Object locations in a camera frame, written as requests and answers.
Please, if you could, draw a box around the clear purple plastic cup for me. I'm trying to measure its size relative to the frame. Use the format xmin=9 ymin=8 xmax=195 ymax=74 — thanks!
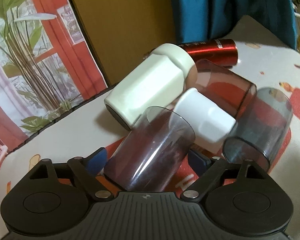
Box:
xmin=103 ymin=106 xmax=195 ymax=192

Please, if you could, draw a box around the small white paper cup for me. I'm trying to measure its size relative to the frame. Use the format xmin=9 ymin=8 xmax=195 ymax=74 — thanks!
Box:
xmin=173 ymin=88 xmax=236 ymax=154

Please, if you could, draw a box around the clear grey plastic cup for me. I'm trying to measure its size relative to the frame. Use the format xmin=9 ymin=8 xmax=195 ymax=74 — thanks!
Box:
xmin=222 ymin=87 xmax=293 ymax=171

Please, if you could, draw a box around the clear brown plastic cup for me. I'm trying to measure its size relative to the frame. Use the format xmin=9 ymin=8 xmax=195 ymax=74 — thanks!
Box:
xmin=185 ymin=59 xmax=257 ymax=120

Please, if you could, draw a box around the printed room backdrop cloth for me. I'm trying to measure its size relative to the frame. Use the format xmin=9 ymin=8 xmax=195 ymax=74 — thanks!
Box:
xmin=0 ymin=0 xmax=107 ymax=166

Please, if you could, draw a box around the large white bottle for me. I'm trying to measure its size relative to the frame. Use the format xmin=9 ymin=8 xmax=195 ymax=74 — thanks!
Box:
xmin=104 ymin=43 xmax=195 ymax=131

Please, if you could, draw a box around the red metal bottle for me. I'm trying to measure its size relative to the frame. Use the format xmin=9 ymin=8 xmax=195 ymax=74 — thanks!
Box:
xmin=179 ymin=39 xmax=238 ymax=67

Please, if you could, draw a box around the printed bear table mat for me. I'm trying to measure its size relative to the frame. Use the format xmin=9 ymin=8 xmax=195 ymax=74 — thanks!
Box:
xmin=0 ymin=16 xmax=300 ymax=239

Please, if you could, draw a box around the yellow wooden panel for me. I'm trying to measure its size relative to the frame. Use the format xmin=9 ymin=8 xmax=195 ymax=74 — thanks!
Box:
xmin=71 ymin=0 xmax=176 ymax=85

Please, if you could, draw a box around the blue curtain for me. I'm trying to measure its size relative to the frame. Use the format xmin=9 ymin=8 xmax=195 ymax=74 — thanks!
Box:
xmin=171 ymin=0 xmax=296 ymax=49

